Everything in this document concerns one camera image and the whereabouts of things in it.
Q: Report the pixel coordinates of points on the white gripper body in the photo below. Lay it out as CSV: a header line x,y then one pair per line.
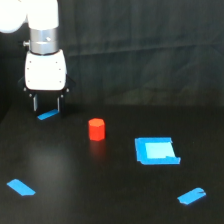
x,y
45,73

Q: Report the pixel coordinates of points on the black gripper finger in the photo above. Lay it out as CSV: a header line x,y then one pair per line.
x,y
61,105
35,104

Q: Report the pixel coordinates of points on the red hexagonal block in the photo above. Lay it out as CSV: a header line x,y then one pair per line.
x,y
96,127

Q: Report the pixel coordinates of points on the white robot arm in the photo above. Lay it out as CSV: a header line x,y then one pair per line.
x,y
42,17

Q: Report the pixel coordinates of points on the blue tape strip back left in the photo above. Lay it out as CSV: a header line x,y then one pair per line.
x,y
48,114

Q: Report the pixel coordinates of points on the blue tape strip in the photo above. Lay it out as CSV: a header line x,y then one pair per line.
x,y
48,114
191,196
20,188

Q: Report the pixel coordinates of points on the black backdrop curtain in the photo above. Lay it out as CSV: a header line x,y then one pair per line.
x,y
144,52

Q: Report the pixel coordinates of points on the blue tape strip front left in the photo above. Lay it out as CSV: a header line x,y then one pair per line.
x,y
20,188

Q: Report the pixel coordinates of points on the blue tape square marker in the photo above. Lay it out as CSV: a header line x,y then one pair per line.
x,y
155,151

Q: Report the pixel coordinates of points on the blue tape strip front right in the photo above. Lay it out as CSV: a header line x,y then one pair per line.
x,y
191,196

